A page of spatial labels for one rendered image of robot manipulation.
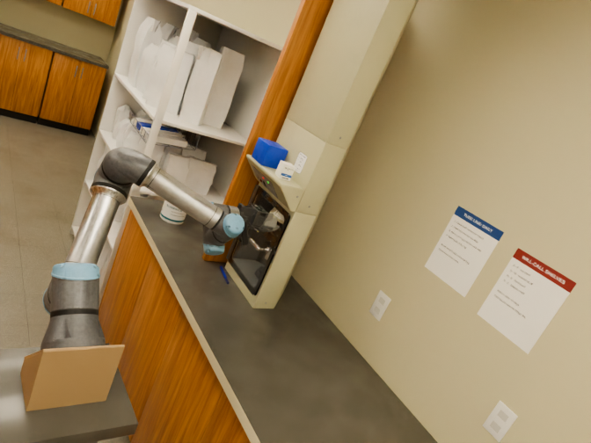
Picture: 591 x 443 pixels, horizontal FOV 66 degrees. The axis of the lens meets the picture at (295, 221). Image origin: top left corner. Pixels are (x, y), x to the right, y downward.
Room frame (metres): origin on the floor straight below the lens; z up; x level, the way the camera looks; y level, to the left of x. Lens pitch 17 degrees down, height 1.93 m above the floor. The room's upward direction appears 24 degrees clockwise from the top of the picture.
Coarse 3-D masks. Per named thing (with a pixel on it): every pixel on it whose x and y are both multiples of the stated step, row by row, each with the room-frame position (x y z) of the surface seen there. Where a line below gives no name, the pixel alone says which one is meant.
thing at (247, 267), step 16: (256, 192) 1.97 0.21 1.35; (272, 208) 1.85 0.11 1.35; (256, 240) 1.86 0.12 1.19; (272, 240) 1.78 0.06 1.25; (240, 256) 1.91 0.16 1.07; (256, 256) 1.83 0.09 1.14; (272, 256) 1.75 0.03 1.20; (240, 272) 1.87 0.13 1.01; (256, 272) 1.79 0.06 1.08; (256, 288) 1.76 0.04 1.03
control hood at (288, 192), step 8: (248, 160) 1.93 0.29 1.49; (256, 168) 1.87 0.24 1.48; (264, 168) 1.81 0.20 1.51; (272, 168) 1.87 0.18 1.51; (272, 176) 1.75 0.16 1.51; (280, 184) 1.69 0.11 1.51; (288, 184) 1.73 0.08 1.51; (296, 184) 1.79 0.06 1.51; (280, 192) 1.74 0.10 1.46; (288, 192) 1.71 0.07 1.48; (296, 192) 1.73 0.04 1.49; (280, 200) 1.80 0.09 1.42; (288, 200) 1.72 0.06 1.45; (296, 200) 1.74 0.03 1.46; (288, 208) 1.74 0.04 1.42
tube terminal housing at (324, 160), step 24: (288, 120) 1.97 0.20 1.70; (288, 144) 1.92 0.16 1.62; (312, 144) 1.81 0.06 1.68; (312, 168) 1.76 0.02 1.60; (336, 168) 1.82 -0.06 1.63; (312, 192) 1.78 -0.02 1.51; (312, 216) 1.81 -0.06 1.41; (288, 240) 1.77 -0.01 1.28; (288, 264) 1.81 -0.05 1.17; (240, 288) 1.86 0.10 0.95; (264, 288) 1.76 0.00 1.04
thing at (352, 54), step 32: (352, 0) 1.91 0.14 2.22; (384, 0) 1.77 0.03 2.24; (416, 0) 1.89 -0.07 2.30; (352, 32) 1.85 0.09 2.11; (384, 32) 1.78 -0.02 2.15; (320, 64) 1.93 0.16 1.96; (352, 64) 1.79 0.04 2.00; (384, 64) 1.82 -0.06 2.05; (320, 96) 1.87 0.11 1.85; (352, 96) 1.77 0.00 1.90; (320, 128) 1.81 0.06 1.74; (352, 128) 1.81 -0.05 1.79
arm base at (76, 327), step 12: (60, 312) 0.97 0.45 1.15; (72, 312) 0.97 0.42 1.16; (84, 312) 0.99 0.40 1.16; (96, 312) 1.02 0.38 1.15; (48, 324) 0.96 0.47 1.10; (60, 324) 0.95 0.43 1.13; (72, 324) 0.95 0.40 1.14; (84, 324) 0.97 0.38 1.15; (96, 324) 1.00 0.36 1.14; (48, 336) 0.93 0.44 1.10; (60, 336) 0.93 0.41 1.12; (72, 336) 0.93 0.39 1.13; (84, 336) 0.95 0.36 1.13; (96, 336) 0.97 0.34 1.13; (48, 348) 0.91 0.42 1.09
